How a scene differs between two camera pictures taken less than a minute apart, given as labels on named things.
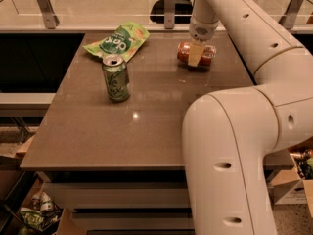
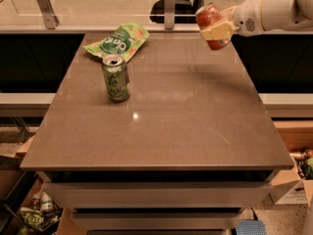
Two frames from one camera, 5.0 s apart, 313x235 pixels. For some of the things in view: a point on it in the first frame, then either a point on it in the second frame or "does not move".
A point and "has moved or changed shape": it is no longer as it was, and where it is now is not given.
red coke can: (206, 59) has moved or changed shape
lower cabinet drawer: (137, 221) does not move
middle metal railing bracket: (169, 7) does not move
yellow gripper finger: (196, 52) -> (219, 31)
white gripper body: (201, 31) -> (246, 18)
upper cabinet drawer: (102, 195) does not move
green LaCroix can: (117, 78) does not move
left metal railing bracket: (51, 20) does not move
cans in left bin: (42, 203) does not move
